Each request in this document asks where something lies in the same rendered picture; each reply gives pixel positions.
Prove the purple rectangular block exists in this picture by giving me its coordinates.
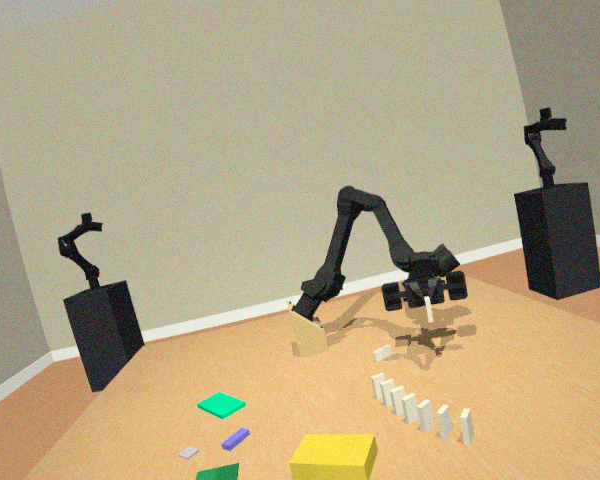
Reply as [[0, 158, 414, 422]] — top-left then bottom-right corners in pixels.
[[221, 428, 250, 451]]

